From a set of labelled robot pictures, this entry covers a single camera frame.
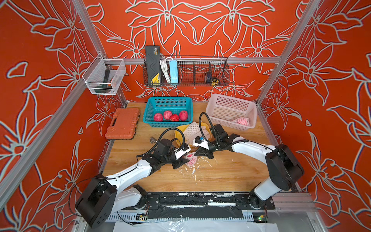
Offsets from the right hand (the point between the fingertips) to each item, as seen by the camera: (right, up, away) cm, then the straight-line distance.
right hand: (239, 129), depth 80 cm
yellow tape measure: (-11, +31, +14) cm, 36 cm away
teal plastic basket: (-55, +15, +33) cm, 66 cm away
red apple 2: (-44, +9, +24) cm, 51 cm away
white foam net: (-26, -2, +12) cm, 29 cm away
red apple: (-32, +8, +23) cm, 41 cm away
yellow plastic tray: (-35, -6, +20) cm, 41 cm away
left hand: (-17, -16, +7) cm, 24 cm away
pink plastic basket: (+6, +10, +31) cm, 33 cm away
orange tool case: (-75, +2, +21) cm, 78 cm away
